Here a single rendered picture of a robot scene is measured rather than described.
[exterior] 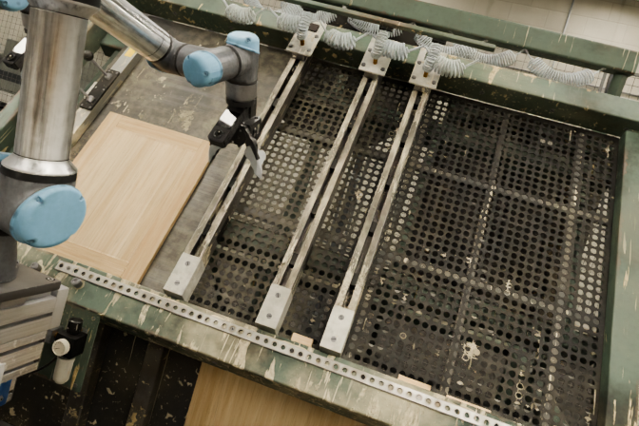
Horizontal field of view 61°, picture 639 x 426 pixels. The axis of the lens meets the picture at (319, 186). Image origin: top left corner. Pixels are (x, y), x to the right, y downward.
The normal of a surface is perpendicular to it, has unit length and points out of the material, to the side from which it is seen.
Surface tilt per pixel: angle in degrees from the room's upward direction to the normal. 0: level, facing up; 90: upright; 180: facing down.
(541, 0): 90
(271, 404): 90
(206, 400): 90
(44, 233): 98
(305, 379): 55
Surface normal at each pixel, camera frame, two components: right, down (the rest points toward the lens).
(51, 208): 0.79, 0.40
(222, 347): 0.00, -0.55
